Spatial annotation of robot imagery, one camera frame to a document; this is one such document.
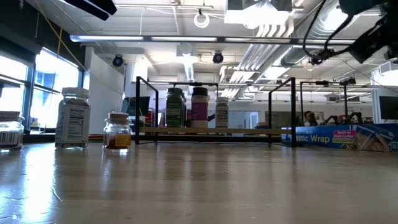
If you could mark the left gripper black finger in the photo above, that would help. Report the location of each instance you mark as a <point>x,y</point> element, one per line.
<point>105,5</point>
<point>90,9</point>

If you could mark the white-lid bagel seasoning jar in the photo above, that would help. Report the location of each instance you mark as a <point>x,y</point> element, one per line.
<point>73,121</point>
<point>222,115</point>

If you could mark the small cork-top glass jar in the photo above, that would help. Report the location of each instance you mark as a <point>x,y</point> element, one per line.
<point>117,137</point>
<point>11,133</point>

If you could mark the black-lid jar purple label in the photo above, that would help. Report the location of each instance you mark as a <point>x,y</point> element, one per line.
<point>199,112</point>

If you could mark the black background robot arm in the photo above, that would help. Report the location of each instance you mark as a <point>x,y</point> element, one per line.
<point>354,116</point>

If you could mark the long ceiling light bar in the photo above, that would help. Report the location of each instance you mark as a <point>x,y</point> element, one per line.
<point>102,38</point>

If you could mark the black round ceiling spotlight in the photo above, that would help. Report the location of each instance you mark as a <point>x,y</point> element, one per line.
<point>118,61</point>
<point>218,58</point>

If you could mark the dark computer monitor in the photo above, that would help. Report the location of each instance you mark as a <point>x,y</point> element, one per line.
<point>388,107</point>
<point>130,105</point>

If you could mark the large window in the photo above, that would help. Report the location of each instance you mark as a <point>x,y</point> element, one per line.
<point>53,93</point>

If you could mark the person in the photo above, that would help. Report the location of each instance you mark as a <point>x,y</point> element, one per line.
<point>309,117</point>

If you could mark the blue plastic wrap box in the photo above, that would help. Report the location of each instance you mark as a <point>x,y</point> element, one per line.
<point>311,137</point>

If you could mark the red notebook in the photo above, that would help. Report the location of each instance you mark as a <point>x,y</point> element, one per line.
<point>96,136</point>

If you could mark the white ceiling vent unit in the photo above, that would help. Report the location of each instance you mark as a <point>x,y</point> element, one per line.
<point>248,12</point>

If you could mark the black ceiling camera cluster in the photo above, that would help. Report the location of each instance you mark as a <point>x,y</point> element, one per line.
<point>320,57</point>

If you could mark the black metal frame rig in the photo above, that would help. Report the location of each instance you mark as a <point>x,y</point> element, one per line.
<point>321,82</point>

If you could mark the silver ventilation duct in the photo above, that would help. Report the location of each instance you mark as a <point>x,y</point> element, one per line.
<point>292,56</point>

